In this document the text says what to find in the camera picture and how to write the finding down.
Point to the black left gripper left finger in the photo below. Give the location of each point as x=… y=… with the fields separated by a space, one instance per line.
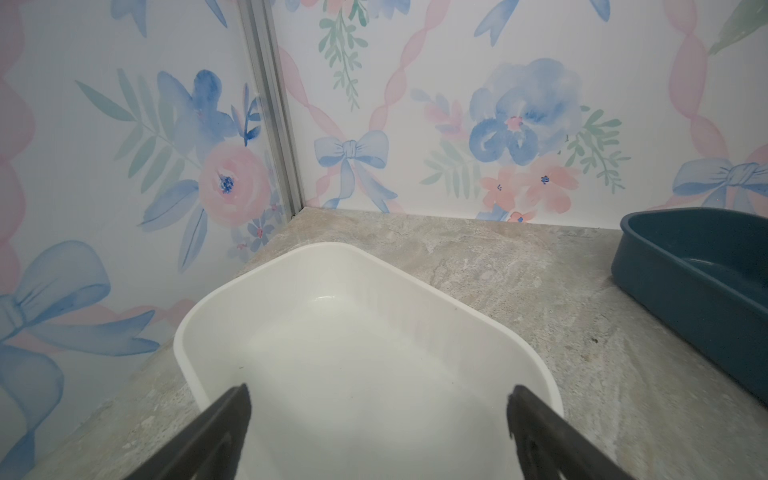
x=210 y=447

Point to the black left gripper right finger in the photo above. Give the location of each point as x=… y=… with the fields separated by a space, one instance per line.
x=548 y=447

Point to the white plastic container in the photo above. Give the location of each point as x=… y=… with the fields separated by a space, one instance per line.
x=358 y=370

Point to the dark teal plastic container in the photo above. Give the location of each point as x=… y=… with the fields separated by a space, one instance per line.
x=703 y=273

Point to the aluminium corner post left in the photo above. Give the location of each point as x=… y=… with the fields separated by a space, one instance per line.
x=263 y=51

